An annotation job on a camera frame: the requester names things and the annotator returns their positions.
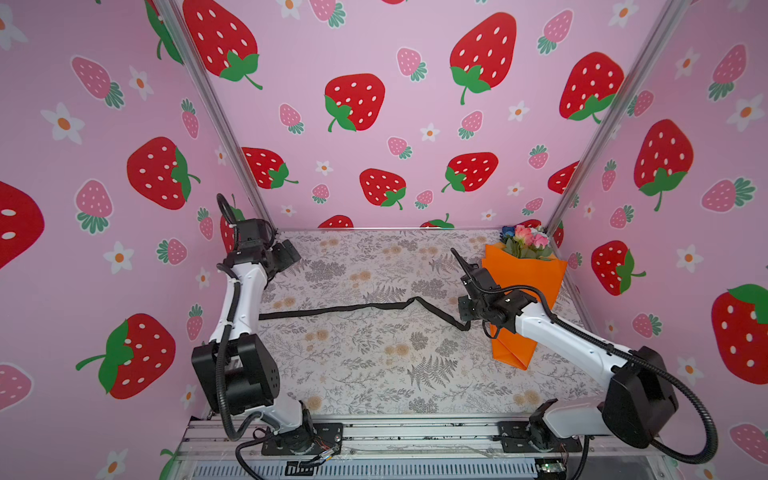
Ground black ribbon strap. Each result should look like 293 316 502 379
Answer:
257 295 472 332

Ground orange wrapping paper sheet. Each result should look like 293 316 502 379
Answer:
481 242 569 371

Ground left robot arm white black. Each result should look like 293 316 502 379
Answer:
191 219 315 453

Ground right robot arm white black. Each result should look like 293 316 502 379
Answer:
455 255 719 464

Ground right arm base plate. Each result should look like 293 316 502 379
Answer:
493 421 583 454

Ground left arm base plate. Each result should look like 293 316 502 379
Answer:
261 422 344 457

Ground left corner aluminium post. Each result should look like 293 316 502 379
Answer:
157 1 273 222

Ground corner aluminium post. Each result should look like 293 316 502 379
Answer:
546 0 690 233
157 1 273 222

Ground right corner aluminium post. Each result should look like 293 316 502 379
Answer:
546 0 690 233

